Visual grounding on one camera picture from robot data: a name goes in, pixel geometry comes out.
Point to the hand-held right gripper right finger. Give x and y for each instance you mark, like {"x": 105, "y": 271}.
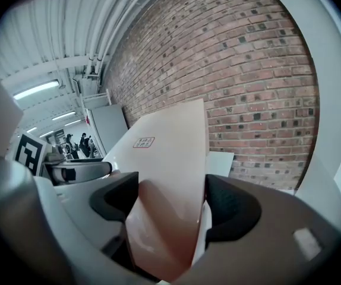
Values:
{"x": 262, "y": 233}

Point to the fluorescent ceiling lamp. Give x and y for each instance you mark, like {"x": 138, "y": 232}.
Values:
{"x": 64, "y": 116}
{"x": 37, "y": 89}
{"x": 73, "y": 122}

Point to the white board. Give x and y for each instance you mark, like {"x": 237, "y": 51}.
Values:
{"x": 219, "y": 163}

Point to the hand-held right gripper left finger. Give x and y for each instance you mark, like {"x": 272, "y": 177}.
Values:
{"x": 69, "y": 218}

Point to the white cabinet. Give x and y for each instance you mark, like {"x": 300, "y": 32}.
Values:
{"x": 108, "y": 129}

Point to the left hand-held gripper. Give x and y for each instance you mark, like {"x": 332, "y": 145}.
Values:
{"x": 29, "y": 153}

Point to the pale pink folder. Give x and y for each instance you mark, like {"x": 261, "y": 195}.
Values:
{"x": 164, "y": 165}

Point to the white ceiling pipe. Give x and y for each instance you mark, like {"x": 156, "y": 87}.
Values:
{"x": 123, "y": 22}
{"x": 111, "y": 19}

